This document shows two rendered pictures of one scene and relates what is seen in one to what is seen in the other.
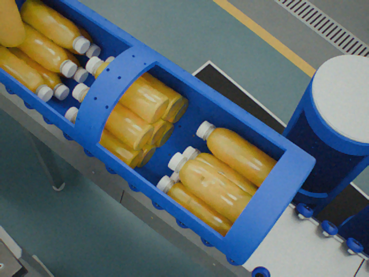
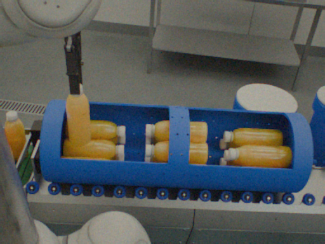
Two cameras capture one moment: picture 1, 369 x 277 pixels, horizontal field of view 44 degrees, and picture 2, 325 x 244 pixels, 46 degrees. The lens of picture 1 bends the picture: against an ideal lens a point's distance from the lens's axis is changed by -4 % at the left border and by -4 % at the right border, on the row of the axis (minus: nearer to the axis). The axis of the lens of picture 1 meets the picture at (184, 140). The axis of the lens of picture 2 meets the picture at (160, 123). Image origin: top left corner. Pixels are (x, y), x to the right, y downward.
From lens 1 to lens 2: 0.84 m
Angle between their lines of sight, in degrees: 34
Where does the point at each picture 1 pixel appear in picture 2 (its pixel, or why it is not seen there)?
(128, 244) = not seen: outside the picture
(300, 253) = (310, 183)
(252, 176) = (271, 141)
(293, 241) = not seen: hidden behind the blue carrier
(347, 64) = (247, 90)
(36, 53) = (95, 149)
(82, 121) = (174, 153)
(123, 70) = (180, 114)
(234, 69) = not seen: hidden behind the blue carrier
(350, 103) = (265, 103)
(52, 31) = (99, 129)
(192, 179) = (251, 152)
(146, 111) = (202, 132)
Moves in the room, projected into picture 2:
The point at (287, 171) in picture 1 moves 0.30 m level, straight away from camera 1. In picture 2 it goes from (295, 116) to (272, 73)
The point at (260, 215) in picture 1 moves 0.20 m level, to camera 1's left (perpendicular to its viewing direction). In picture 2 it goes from (304, 139) to (258, 157)
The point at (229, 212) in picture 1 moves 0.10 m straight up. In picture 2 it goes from (281, 157) to (289, 134)
